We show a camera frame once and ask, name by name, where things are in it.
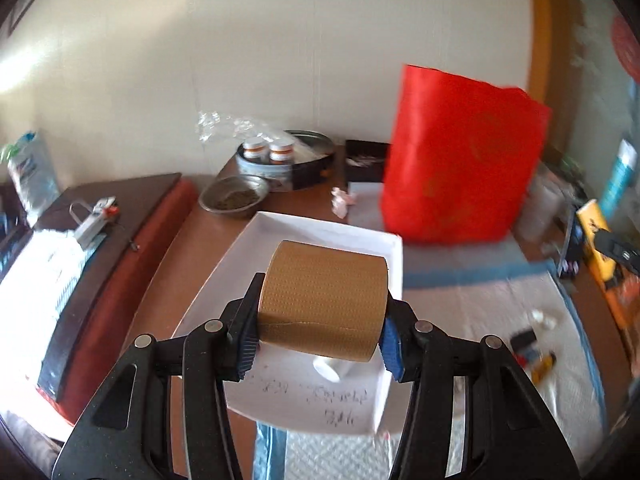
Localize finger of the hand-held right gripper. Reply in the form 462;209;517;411
595;229;640;273

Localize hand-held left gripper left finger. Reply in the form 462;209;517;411
52;272;268;480

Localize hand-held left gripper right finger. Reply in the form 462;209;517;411
377;297;583;480

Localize brown tape roll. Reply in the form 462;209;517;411
257;240;390;363

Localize white cardboard box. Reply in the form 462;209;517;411
172;211;404;435

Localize yellow box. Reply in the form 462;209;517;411
575;199;640;331

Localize blue and white box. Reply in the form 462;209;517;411
600;137;640;211

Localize white blue-edged pad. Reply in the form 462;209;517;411
255;180;608;480

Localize small black item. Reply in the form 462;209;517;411
510;329;537;356

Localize metal bowl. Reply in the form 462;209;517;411
199;175;271;219

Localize dark wooden cabinet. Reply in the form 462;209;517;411
0;172;201;406

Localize red paper bag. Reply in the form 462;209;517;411
379;64;552;245

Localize round printed tin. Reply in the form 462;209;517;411
236;130;337;192

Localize orange-banded medicine bottle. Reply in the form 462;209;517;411
242;137;267;163
269;139;296;165

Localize black box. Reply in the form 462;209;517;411
344;140;392;183

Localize white power strip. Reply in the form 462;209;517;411
70;196;121;250

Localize white papers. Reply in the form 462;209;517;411
0;227;108;386

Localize clear plastic wrap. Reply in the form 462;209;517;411
196;110;286;148

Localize clear printed plastic bag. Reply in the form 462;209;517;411
2;130;61;221

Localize thin black cable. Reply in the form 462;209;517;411
112;225;141;252

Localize wooden door frame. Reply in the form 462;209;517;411
527;0;576;161

